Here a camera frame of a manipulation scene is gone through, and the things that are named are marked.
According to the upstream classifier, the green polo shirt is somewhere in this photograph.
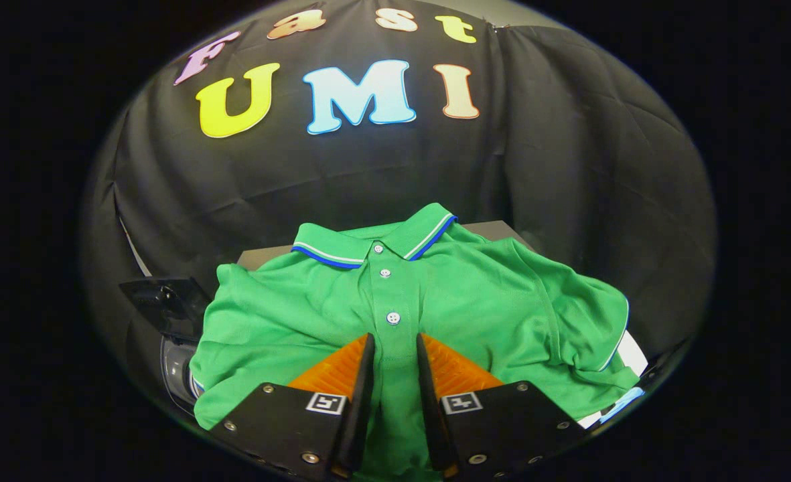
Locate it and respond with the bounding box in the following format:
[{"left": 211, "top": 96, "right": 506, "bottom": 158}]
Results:
[{"left": 190, "top": 203, "right": 641, "bottom": 482}]

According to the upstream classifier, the beige cabinet with black top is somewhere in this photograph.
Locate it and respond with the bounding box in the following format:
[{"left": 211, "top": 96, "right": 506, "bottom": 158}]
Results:
[{"left": 237, "top": 220, "right": 535, "bottom": 272}]

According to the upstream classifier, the dark transparent washing machine lid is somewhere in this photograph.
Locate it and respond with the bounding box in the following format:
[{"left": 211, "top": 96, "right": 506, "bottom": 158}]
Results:
[{"left": 119, "top": 277, "right": 212, "bottom": 343}]

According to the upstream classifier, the black backdrop cloth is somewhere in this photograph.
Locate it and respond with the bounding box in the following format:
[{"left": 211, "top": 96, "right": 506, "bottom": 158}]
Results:
[{"left": 80, "top": 0, "right": 717, "bottom": 402}]

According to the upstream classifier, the white flat board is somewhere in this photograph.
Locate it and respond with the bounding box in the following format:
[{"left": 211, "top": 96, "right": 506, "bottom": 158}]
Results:
[{"left": 577, "top": 330, "right": 650, "bottom": 429}]

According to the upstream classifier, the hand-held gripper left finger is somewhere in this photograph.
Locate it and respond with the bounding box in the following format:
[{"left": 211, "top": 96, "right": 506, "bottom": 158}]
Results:
[{"left": 209, "top": 333, "right": 376, "bottom": 480}]

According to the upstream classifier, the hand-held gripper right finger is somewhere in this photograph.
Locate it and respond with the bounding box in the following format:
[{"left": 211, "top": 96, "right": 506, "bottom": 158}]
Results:
[{"left": 415, "top": 333, "right": 587, "bottom": 480}]

